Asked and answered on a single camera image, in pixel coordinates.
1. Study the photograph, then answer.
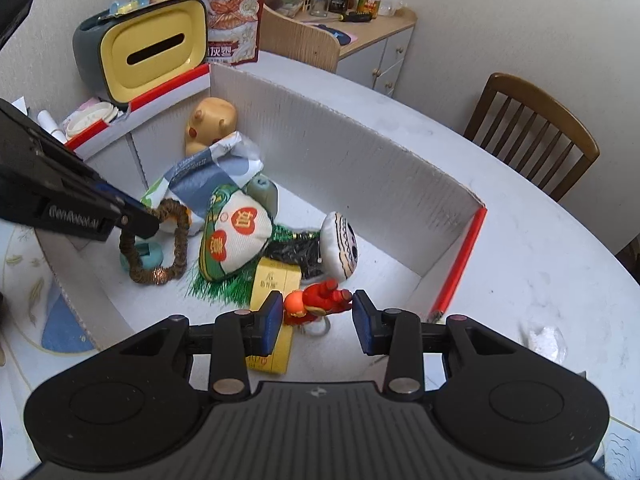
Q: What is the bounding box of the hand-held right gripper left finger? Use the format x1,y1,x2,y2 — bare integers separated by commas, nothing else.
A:
119,290,286,403

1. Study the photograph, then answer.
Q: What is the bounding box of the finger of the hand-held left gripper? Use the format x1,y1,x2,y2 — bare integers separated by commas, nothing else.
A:
92,175,155,218
120,211,162,241

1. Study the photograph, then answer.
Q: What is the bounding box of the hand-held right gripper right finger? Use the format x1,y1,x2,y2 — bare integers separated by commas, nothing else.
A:
351,289,522,403

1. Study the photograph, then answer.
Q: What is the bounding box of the dark brown hair tie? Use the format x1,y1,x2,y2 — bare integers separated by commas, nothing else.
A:
119,199,192,286

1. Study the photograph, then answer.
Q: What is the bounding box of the red orange figurine keyring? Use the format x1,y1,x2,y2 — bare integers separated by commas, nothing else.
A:
282,279,353,340

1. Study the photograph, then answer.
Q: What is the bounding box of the white pouch with red hearts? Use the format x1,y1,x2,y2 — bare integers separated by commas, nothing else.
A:
187,184,275,308

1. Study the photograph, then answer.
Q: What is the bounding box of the orange squishy animal toy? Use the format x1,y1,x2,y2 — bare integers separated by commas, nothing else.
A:
184,96,238,157

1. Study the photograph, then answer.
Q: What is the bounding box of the red white cardboard box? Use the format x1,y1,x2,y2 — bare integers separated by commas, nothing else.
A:
40,62,488,353

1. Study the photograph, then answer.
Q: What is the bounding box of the yellow carton box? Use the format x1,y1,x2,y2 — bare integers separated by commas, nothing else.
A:
245,257,303,376

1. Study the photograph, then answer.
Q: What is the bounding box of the white paper roll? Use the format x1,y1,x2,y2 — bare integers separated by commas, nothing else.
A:
37,110,67,144

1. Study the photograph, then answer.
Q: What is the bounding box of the white round container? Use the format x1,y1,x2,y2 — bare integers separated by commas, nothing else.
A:
65,101,121,138

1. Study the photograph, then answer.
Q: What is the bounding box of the blue white patterned placemat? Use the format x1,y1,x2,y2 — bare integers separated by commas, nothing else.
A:
0,220,640,480

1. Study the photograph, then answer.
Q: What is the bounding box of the white embroidered pillow toy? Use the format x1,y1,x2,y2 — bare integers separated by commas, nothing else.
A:
267,211,359,281

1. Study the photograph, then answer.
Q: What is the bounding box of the blue white printed packet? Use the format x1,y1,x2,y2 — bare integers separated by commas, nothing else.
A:
141,130,263,211

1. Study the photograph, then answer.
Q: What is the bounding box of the grey green rounded object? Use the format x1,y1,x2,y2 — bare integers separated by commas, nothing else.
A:
246,174,279,211

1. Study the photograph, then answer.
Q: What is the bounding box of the yellow grey tissue box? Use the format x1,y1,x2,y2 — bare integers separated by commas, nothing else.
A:
72,0,210,103

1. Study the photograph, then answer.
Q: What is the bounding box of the clear bag of white granules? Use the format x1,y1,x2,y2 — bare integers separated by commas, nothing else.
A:
520,324,570,363

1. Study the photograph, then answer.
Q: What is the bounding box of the red printed snack bag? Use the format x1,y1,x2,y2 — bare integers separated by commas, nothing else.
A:
171,0,271,67

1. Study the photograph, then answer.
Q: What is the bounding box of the light wooden chair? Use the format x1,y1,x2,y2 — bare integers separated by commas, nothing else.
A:
260,4,342,73

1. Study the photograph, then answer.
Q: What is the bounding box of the grey sideboard with wooden top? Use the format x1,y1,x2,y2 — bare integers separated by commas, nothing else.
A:
300,7,418,98

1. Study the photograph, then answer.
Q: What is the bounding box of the blue mouse pad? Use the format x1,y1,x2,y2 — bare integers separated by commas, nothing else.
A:
315,22,357,43

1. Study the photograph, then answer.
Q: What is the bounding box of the dark wooden chair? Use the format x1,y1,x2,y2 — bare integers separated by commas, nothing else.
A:
462,72,601,203

